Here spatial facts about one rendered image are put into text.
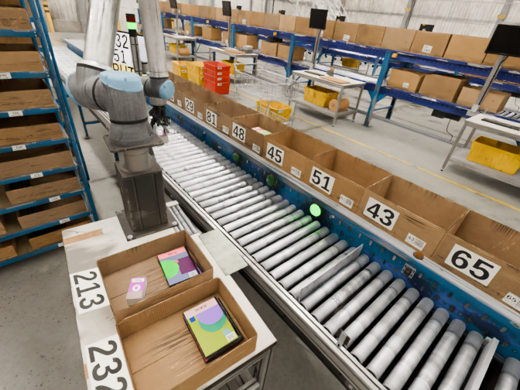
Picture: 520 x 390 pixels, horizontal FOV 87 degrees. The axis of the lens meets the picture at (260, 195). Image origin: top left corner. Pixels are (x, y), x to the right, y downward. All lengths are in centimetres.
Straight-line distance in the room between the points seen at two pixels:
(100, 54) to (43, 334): 165
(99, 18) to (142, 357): 129
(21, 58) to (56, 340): 162
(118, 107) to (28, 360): 153
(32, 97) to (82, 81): 78
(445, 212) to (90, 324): 165
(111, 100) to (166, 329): 90
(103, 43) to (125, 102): 29
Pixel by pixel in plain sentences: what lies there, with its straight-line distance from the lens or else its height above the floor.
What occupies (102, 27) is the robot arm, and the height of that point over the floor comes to 163.
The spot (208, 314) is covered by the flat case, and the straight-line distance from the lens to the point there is 112.
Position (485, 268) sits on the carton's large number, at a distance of 143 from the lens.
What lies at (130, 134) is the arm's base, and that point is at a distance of 129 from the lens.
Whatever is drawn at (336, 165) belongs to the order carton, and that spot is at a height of 94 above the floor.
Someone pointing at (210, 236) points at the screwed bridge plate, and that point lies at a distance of 146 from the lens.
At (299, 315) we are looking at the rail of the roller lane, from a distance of 122.
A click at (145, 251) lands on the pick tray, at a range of 135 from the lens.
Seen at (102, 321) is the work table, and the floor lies 75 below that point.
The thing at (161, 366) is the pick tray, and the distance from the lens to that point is 109.
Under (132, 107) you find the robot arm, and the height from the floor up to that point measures 137.
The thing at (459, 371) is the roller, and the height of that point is 75.
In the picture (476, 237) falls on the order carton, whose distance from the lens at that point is 170.
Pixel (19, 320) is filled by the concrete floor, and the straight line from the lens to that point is 241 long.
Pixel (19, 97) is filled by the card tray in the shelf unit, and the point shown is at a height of 120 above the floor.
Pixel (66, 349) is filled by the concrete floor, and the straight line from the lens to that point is 216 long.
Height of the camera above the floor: 174
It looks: 33 degrees down
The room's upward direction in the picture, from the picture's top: 6 degrees clockwise
